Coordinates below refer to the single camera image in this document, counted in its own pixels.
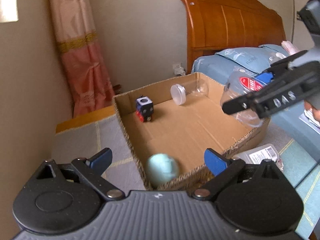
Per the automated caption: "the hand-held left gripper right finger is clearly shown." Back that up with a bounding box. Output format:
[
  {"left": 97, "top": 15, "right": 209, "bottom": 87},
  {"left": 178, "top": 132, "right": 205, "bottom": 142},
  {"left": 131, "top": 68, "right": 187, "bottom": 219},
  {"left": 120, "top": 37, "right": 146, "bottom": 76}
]
[{"left": 192, "top": 149, "right": 285, "bottom": 202}]

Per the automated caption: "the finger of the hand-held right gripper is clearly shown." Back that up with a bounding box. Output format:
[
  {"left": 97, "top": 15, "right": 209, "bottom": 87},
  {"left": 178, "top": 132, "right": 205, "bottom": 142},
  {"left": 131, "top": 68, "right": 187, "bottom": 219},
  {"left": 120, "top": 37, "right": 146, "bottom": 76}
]
[
  {"left": 256, "top": 50, "right": 308, "bottom": 84},
  {"left": 221, "top": 92, "right": 262, "bottom": 117}
]

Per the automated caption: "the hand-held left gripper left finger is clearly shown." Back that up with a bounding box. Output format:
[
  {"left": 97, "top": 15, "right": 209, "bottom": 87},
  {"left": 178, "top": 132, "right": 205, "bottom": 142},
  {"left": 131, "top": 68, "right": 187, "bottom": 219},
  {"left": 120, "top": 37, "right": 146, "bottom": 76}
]
[{"left": 35, "top": 148, "right": 125, "bottom": 201}]

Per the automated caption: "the clear jar with red label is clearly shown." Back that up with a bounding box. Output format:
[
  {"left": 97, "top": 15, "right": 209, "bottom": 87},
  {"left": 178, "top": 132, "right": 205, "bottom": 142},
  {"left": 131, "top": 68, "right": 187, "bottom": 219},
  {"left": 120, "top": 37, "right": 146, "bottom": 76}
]
[{"left": 220, "top": 70, "right": 272, "bottom": 128}]

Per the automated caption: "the cardboard box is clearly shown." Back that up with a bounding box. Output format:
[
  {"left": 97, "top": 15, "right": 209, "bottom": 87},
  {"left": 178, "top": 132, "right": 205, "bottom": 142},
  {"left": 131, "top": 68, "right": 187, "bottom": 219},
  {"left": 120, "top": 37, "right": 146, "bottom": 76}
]
[{"left": 112, "top": 72, "right": 272, "bottom": 190}]

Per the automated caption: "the pale green round case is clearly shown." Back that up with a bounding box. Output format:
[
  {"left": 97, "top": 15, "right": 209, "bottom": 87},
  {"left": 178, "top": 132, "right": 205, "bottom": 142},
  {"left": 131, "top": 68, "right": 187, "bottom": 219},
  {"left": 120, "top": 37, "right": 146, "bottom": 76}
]
[{"left": 146, "top": 153, "right": 180, "bottom": 188}]

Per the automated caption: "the blue floral pillow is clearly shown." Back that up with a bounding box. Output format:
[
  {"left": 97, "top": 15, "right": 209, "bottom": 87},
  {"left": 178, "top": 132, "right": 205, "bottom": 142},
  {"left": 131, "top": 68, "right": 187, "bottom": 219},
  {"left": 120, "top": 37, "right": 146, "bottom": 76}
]
[{"left": 215, "top": 44, "right": 288, "bottom": 75}]

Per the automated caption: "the pink cloth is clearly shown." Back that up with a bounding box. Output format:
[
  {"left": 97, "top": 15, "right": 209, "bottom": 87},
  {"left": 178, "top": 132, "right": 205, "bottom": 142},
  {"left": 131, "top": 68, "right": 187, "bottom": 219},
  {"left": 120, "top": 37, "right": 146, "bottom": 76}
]
[{"left": 281, "top": 40, "right": 298, "bottom": 55}]

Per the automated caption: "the grey blanket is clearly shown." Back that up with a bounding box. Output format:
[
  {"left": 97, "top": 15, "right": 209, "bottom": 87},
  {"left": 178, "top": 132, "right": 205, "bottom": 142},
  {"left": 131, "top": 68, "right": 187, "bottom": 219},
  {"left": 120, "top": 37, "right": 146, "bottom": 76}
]
[{"left": 51, "top": 115, "right": 153, "bottom": 190}]

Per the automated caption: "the plastic bottle with barcode label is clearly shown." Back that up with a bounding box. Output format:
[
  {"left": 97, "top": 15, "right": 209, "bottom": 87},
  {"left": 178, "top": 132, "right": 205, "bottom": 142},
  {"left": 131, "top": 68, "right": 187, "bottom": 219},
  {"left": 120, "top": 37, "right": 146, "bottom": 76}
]
[{"left": 232, "top": 144, "right": 284, "bottom": 173}]

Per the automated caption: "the clear jar with white lid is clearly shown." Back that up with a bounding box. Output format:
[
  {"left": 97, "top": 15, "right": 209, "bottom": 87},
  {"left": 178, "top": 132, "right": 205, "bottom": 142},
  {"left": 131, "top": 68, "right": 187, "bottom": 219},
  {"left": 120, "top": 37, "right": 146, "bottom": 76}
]
[{"left": 170, "top": 79, "right": 209, "bottom": 105}]

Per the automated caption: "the black and red toy train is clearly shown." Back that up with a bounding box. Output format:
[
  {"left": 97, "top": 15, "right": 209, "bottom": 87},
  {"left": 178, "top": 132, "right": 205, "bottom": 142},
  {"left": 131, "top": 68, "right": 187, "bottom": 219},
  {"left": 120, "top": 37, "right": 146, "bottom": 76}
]
[{"left": 135, "top": 95, "right": 155, "bottom": 123}]

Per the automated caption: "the wooden headboard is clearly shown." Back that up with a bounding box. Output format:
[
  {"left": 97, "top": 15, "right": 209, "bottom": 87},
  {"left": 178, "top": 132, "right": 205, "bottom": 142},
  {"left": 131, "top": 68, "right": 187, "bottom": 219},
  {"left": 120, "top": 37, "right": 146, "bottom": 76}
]
[{"left": 179, "top": 0, "right": 287, "bottom": 74}]

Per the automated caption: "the teal checked mat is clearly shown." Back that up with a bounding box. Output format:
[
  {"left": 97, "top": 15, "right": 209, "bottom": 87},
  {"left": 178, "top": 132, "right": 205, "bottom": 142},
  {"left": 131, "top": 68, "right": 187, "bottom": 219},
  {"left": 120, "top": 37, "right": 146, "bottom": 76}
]
[{"left": 275, "top": 130, "right": 320, "bottom": 240}]

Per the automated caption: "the pink curtain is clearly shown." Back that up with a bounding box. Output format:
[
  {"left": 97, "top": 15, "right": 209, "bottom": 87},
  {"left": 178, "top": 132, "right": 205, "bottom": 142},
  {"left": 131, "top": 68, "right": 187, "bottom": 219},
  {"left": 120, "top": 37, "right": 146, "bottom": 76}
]
[{"left": 49, "top": 0, "right": 115, "bottom": 118}]

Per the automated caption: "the window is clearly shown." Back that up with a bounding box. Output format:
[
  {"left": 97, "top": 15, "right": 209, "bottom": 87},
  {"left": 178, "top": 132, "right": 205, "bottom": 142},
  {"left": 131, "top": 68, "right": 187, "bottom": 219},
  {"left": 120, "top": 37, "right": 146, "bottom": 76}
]
[{"left": 0, "top": 0, "right": 19, "bottom": 23}]

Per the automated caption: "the wooden bed frame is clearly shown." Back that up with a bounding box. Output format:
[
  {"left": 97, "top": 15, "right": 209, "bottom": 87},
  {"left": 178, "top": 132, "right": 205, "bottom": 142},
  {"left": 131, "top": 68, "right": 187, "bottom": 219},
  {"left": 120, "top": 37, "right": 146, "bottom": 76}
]
[{"left": 55, "top": 105, "right": 118, "bottom": 134}]

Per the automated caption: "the white wall socket with charger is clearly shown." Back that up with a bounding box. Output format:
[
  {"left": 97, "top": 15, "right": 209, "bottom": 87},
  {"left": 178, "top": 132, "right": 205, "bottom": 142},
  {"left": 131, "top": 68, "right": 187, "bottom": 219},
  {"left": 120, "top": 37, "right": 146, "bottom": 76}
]
[{"left": 173, "top": 62, "right": 186, "bottom": 76}]

